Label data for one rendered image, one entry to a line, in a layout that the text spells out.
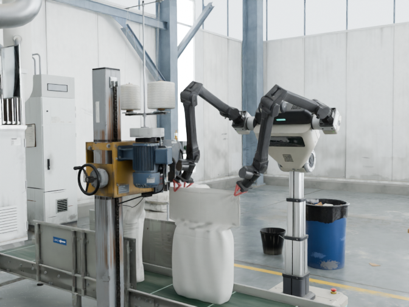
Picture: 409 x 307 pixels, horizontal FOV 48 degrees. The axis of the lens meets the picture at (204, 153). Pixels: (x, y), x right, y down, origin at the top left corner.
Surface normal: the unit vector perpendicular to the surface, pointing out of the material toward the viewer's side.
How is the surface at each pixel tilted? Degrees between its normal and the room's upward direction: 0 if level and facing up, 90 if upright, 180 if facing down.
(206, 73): 90
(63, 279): 90
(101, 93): 90
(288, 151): 130
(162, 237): 90
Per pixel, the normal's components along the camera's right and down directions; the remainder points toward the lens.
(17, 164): 0.82, 0.03
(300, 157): -0.44, 0.68
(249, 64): -0.58, 0.04
